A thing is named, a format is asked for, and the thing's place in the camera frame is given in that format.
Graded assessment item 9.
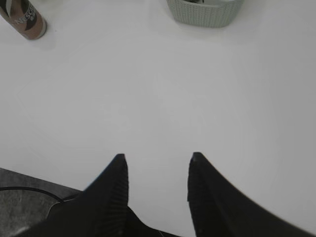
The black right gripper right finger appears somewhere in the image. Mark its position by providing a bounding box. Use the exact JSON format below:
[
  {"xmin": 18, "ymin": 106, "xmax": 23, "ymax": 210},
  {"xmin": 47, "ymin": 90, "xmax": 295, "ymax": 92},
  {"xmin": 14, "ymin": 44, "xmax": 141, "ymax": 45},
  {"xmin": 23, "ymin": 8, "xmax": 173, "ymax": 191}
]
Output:
[{"xmin": 187, "ymin": 152, "xmax": 311, "ymax": 237}]

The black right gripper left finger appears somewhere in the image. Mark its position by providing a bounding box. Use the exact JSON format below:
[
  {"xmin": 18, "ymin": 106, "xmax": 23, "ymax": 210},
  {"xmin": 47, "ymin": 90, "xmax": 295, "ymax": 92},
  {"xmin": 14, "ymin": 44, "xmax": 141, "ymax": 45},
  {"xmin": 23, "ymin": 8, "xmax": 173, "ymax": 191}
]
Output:
[{"xmin": 22, "ymin": 153, "xmax": 129, "ymax": 237}]

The brown coffee drink bottle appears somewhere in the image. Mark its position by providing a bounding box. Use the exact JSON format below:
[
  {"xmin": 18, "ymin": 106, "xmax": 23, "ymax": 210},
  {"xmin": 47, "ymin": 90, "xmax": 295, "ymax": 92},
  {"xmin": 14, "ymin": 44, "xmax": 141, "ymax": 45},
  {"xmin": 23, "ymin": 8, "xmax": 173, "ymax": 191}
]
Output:
[{"xmin": 0, "ymin": 0, "xmax": 47, "ymax": 40}]

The grey-green woven plastic basket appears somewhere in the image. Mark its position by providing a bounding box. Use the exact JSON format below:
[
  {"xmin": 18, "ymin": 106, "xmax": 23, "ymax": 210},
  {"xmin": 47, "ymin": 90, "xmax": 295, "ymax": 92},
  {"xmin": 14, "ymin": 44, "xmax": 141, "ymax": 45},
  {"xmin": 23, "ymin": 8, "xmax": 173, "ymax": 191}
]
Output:
[{"xmin": 167, "ymin": 0, "xmax": 244, "ymax": 28}]

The black floor cable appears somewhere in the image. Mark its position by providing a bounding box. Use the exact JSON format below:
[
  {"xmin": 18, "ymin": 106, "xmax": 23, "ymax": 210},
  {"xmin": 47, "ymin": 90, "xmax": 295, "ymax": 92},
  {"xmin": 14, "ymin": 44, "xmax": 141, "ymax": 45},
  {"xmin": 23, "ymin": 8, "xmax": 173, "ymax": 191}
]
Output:
[{"xmin": 0, "ymin": 186, "xmax": 79, "ymax": 202}]

